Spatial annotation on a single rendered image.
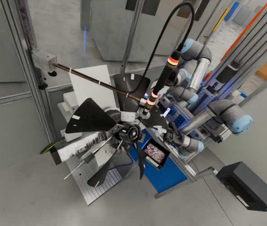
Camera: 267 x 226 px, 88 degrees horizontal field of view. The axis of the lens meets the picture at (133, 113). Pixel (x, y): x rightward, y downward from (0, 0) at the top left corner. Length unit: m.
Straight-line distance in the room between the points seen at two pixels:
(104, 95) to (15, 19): 0.56
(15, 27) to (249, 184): 1.47
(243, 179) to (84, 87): 1.12
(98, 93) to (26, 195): 1.41
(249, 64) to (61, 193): 2.21
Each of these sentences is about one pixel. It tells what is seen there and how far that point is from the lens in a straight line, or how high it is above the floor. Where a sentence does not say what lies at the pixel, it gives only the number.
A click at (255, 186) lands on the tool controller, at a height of 1.24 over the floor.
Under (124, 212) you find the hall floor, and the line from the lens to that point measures 1.95.
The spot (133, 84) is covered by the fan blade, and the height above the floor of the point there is 1.41.
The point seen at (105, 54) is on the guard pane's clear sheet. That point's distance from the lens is 1.37.
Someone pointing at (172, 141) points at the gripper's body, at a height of 1.19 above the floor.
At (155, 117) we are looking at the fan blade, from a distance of 1.03.
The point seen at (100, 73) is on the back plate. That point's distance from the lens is 0.99.
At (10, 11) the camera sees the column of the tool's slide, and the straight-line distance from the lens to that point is 0.89.
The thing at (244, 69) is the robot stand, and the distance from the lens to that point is 1.54.
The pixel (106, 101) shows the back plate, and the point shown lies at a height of 1.18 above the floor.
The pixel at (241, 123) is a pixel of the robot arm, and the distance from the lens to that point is 1.02.
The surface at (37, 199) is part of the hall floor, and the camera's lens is 1.97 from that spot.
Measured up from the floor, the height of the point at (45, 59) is 1.42.
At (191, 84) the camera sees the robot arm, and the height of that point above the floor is 1.45.
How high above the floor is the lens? 1.89
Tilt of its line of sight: 46 degrees down
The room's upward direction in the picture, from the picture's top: 24 degrees clockwise
